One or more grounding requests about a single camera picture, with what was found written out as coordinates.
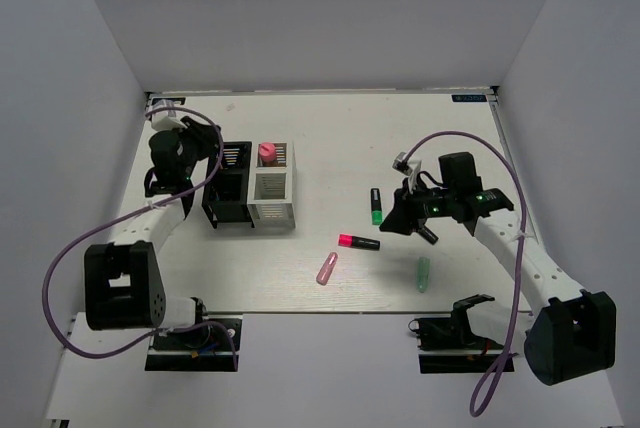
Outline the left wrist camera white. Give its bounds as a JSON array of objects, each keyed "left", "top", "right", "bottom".
[{"left": 148, "top": 99, "right": 185, "bottom": 132}]

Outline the right aluminium table rail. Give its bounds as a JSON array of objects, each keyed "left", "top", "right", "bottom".
[{"left": 490, "top": 85, "right": 532, "bottom": 210}]

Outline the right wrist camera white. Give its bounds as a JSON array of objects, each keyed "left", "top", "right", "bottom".
[{"left": 392, "top": 152, "right": 421, "bottom": 193}]

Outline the pink black highlighter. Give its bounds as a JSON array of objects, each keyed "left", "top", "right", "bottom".
[{"left": 338, "top": 234, "right": 381, "bottom": 251}]

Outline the orange black highlighter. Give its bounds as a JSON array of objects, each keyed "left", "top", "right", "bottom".
[{"left": 418, "top": 227, "right": 439, "bottom": 245}]

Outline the blue table label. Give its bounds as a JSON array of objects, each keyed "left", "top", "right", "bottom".
[
  {"left": 151, "top": 97, "right": 186, "bottom": 106},
  {"left": 451, "top": 94, "right": 487, "bottom": 103}
]

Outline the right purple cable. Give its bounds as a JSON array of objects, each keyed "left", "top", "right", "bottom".
[{"left": 404, "top": 131, "right": 529, "bottom": 418}]

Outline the green translucent small tube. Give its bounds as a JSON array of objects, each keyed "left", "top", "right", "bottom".
[{"left": 416, "top": 257, "right": 430, "bottom": 293}]

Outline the left blue table label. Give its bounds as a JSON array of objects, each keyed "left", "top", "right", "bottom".
[{"left": 151, "top": 97, "right": 186, "bottom": 106}]

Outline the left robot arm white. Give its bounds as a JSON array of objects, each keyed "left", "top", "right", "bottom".
[{"left": 84, "top": 116, "right": 222, "bottom": 347}]

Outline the black mesh organizer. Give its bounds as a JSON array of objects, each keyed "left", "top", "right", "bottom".
[{"left": 201, "top": 141, "right": 254, "bottom": 229}]

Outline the pink translucent small tube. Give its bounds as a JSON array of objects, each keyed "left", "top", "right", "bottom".
[{"left": 316, "top": 252, "right": 338, "bottom": 286}]

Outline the right blue table label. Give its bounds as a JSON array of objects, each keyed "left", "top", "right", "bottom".
[{"left": 451, "top": 94, "right": 487, "bottom": 103}]

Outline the white mesh organizer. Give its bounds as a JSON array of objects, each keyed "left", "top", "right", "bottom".
[{"left": 246, "top": 141, "right": 296, "bottom": 230}]

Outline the pink capped clear tube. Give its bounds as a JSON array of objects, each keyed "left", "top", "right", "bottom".
[{"left": 257, "top": 142, "right": 277, "bottom": 167}]

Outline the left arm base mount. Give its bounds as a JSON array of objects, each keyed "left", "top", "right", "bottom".
[{"left": 145, "top": 316, "right": 243, "bottom": 373}]

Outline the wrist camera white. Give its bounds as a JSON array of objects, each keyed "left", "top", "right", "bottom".
[
  {"left": 148, "top": 99, "right": 185, "bottom": 132},
  {"left": 392, "top": 152, "right": 421, "bottom": 193}
]

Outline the green black highlighter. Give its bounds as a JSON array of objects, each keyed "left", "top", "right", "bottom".
[{"left": 370, "top": 188, "right": 383, "bottom": 226}]

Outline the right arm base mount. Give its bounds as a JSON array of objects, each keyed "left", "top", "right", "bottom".
[{"left": 407, "top": 294, "right": 504, "bottom": 374}]

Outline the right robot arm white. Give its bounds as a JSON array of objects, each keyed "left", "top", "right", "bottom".
[{"left": 380, "top": 152, "right": 616, "bottom": 386}]

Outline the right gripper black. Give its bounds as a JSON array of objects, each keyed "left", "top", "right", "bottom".
[{"left": 380, "top": 177, "right": 456, "bottom": 235}]

